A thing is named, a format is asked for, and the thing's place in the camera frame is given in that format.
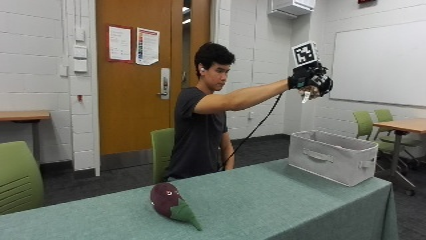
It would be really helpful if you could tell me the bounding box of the white marker cube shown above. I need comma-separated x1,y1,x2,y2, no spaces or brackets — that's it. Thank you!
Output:
290,40,321,68

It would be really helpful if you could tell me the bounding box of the white paper with red edge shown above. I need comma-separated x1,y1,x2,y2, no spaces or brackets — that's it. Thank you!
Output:
106,25,133,63

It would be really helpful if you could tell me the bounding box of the white wall switch box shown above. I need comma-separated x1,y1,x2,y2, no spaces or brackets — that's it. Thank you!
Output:
72,45,89,60
72,59,89,74

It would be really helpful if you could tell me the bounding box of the white wall unit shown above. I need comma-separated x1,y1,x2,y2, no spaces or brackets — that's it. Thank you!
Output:
266,0,317,19

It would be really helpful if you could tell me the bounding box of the the person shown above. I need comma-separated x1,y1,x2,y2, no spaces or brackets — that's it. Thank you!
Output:
164,42,334,183

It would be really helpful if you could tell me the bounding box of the grey fabric storage bin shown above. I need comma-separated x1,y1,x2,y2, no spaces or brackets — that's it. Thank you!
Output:
287,129,379,188

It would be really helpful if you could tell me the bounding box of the silver door handle plate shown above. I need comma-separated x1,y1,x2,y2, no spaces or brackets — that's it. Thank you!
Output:
156,67,172,101

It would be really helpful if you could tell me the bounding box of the wooden door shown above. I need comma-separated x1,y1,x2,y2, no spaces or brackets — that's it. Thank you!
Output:
94,0,185,156

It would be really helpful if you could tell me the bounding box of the colourful paper notice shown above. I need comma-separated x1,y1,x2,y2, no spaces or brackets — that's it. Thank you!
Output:
134,27,161,67

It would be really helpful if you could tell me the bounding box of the wooden table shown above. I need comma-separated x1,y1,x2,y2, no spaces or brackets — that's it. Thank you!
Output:
0,110,52,164
371,117,426,197

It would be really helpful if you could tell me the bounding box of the green tablecloth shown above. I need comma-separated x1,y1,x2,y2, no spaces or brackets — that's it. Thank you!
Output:
0,158,399,240

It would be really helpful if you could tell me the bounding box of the green chair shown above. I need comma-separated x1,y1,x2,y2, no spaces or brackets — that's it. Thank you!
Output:
149,127,177,185
373,108,426,169
351,110,417,174
0,140,45,216

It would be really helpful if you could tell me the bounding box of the whiteboard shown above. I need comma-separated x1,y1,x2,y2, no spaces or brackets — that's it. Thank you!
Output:
329,20,426,109

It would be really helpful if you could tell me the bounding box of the purple eggplant plush toy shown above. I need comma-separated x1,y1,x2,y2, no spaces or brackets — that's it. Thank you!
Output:
149,182,204,232

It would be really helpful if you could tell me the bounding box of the black glove cable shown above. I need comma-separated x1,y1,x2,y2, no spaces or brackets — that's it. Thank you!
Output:
218,93,285,172

